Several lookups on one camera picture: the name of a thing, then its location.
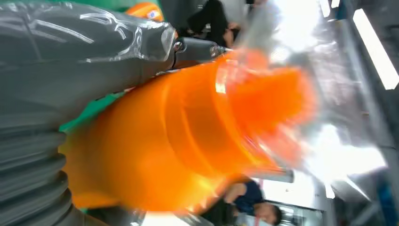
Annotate large orange bottle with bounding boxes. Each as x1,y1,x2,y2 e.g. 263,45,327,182
58,48,319,215

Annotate small orange bottle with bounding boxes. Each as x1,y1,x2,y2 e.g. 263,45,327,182
124,1,165,23

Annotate ribbed grey left arm sleeve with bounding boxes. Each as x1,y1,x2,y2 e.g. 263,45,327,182
0,114,108,226

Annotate person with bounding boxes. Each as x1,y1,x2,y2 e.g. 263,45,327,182
186,0,242,48
202,180,283,226

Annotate white ceiling light strip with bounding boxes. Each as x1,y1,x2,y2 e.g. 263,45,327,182
352,8,399,91

